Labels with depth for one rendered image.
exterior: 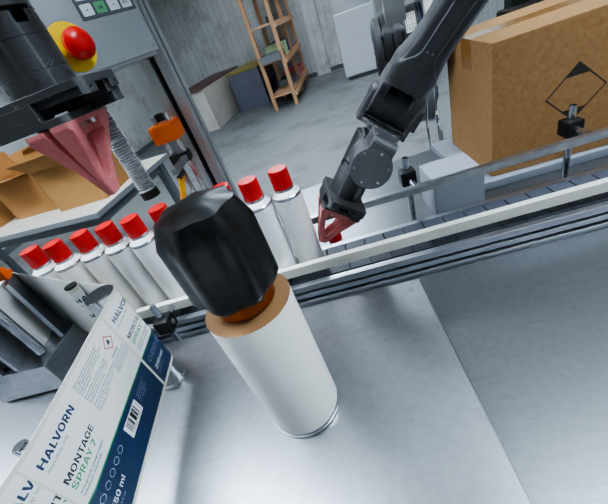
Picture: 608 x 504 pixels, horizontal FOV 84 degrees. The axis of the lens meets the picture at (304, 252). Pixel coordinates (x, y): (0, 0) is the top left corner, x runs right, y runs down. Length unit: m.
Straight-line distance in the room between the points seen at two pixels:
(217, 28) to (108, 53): 8.46
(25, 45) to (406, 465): 0.50
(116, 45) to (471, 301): 0.66
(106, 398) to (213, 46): 8.89
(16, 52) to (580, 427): 0.63
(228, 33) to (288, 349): 8.79
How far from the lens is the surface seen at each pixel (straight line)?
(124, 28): 0.66
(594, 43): 0.89
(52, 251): 0.74
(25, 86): 0.37
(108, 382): 0.46
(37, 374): 0.76
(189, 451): 0.52
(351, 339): 0.51
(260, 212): 0.56
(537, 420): 0.50
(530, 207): 0.67
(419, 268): 0.64
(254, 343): 0.32
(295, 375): 0.36
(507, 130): 0.85
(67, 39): 0.59
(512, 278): 0.65
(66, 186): 2.33
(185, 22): 9.34
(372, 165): 0.47
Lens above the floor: 1.27
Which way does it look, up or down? 34 degrees down
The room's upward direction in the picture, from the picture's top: 21 degrees counter-clockwise
